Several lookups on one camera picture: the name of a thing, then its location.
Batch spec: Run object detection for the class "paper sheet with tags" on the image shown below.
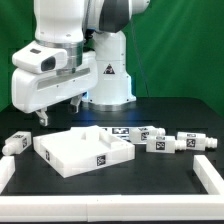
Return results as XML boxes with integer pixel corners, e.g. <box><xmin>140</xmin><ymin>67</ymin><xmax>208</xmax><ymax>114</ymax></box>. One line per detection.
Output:
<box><xmin>104</xmin><ymin>127</ymin><xmax>132</xmax><ymax>143</ymax></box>

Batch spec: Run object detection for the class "white square table top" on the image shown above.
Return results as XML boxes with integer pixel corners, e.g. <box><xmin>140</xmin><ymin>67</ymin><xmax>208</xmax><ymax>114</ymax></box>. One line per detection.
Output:
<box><xmin>33</xmin><ymin>126</ymin><xmax>135</xmax><ymax>178</ymax></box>

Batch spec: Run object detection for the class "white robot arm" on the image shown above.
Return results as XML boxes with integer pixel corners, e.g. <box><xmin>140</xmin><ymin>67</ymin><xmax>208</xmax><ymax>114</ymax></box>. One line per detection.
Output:
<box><xmin>11</xmin><ymin>0</ymin><xmax>150</xmax><ymax>126</ymax></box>

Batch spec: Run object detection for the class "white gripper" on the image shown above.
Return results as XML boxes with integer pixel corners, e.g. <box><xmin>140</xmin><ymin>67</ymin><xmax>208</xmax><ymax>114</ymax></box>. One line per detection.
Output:
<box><xmin>11</xmin><ymin>51</ymin><xmax>98</xmax><ymax>126</ymax></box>

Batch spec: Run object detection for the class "white U-shaped fence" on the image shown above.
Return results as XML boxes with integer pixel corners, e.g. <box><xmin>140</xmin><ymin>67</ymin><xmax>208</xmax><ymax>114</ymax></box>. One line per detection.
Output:
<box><xmin>0</xmin><ymin>155</ymin><xmax>224</xmax><ymax>222</ymax></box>

